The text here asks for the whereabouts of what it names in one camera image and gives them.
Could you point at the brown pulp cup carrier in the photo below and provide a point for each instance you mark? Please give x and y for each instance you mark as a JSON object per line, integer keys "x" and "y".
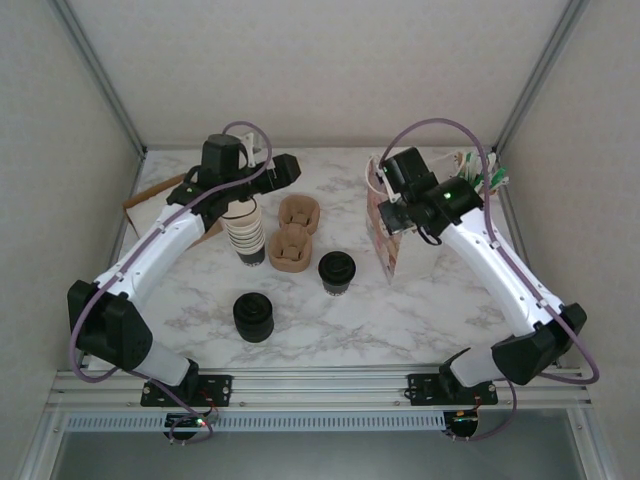
{"x": 290, "y": 267}
{"x": 295, "y": 225}

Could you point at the animal print paper bag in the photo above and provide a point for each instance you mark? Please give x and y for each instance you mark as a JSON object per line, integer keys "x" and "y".
{"x": 385, "y": 250}

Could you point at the black cup lid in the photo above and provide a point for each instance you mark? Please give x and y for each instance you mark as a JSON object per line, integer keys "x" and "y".
{"x": 337, "y": 267}

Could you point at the paper coffee cup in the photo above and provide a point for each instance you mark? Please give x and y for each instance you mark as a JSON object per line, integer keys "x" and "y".
{"x": 336, "y": 289}

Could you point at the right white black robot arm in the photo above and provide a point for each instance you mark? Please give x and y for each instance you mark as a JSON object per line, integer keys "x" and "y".
{"x": 500, "y": 270}

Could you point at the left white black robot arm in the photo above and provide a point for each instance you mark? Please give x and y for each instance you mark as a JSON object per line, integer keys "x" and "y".
{"x": 150, "y": 250}

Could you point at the kraft brown paper sachet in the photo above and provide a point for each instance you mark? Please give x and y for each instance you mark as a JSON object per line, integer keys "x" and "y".
{"x": 456, "y": 160}

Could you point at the green white paper sachet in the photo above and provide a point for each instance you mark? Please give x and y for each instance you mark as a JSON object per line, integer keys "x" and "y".
{"x": 470, "y": 164}

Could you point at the stack of paper cups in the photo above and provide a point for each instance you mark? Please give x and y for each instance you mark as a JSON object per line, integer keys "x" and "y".
{"x": 247, "y": 240}

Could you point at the brown cardboard napkin tray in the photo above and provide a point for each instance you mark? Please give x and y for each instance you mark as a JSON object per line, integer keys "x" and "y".
{"x": 145, "y": 192}

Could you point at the white paper napkins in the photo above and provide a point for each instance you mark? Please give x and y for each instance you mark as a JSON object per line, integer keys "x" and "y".
{"x": 150, "y": 207}

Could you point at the stack of black lids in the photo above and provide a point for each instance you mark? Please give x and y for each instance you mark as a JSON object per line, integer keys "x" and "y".
{"x": 254, "y": 320}

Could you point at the small controller board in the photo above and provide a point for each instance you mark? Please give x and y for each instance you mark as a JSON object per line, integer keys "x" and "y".
{"x": 462, "y": 422}
{"x": 187, "y": 422}

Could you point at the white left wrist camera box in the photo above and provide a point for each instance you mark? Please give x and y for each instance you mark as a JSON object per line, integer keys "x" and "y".
{"x": 250, "y": 150}

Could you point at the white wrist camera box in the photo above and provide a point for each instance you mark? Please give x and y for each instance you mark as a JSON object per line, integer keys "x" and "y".
{"x": 250, "y": 150}
{"x": 387, "y": 192}

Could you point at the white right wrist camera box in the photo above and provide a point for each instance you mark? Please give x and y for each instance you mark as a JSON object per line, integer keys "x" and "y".
{"x": 387, "y": 192}

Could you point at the aluminium side rail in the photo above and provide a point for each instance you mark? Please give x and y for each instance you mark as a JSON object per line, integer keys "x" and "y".
{"x": 134, "y": 177}
{"x": 515, "y": 210}

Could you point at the aluminium frame post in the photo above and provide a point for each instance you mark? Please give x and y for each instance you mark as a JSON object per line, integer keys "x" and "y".
{"x": 102, "y": 75}
{"x": 539, "y": 75}

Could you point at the aluminium front rail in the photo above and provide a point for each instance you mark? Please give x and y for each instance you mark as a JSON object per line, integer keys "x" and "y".
{"x": 320, "y": 387}

